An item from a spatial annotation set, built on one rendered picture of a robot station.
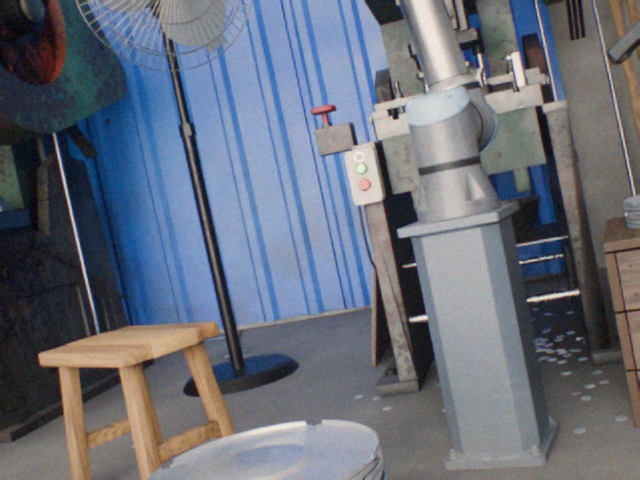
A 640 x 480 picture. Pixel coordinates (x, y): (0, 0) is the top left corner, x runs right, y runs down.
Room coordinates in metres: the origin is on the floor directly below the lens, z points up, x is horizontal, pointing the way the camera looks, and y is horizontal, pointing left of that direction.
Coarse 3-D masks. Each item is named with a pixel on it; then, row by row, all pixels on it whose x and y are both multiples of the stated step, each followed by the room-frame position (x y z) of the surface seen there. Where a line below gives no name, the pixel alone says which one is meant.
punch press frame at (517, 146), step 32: (384, 0) 2.25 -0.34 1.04; (480, 0) 2.35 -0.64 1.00; (384, 32) 2.44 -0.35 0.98; (512, 32) 2.34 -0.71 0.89; (416, 64) 2.42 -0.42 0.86; (512, 128) 1.96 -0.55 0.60; (512, 160) 1.96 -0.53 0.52; (544, 160) 1.94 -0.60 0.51; (416, 192) 2.03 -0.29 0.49; (544, 256) 2.65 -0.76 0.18; (576, 288) 1.93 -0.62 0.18; (416, 320) 2.03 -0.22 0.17
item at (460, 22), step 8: (448, 0) 2.10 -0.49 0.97; (456, 0) 2.12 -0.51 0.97; (464, 0) 2.20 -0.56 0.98; (448, 8) 2.10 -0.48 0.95; (456, 8) 2.12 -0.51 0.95; (464, 8) 2.12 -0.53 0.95; (456, 16) 2.10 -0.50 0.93; (464, 16) 2.12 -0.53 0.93; (456, 24) 2.10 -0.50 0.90; (464, 24) 2.12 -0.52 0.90; (456, 32) 2.13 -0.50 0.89
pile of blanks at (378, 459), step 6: (312, 426) 1.06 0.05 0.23; (378, 450) 0.90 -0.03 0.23; (378, 456) 0.90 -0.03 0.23; (372, 462) 0.87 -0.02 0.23; (378, 462) 0.89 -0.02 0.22; (366, 468) 0.85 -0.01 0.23; (372, 468) 0.87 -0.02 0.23; (378, 468) 0.88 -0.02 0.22; (360, 474) 0.84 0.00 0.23; (366, 474) 0.85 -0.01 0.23; (372, 474) 0.86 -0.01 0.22; (378, 474) 0.88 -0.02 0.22; (384, 474) 0.92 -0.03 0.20
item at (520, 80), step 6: (510, 54) 2.04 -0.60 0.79; (516, 54) 2.04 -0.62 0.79; (510, 60) 2.05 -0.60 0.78; (516, 60) 2.04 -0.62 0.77; (516, 66) 2.04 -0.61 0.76; (522, 66) 2.04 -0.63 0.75; (516, 72) 2.04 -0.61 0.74; (522, 72) 2.04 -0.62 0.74; (516, 78) 2.04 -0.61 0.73; (522, 78) 2.04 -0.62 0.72; (516, 84) 2.04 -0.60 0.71; (522, 84) 2.04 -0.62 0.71
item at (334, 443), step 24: (264, 432) 1.07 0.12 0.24; (288, 432) 1.05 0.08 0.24; (312, 432) 1.02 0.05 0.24; (336, 432) 1.00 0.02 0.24; (360, 432) 0.98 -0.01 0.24; (192, 456) 1.03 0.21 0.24; (216, 456) 1.01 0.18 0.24; (240, 456) 0.97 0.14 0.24; (264, 456) 0.95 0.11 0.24; (288, 456) 0.93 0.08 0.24; (312, 456) 0.92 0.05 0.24; (336, 456) 0.91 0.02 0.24; (360, 456) 0.89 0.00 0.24
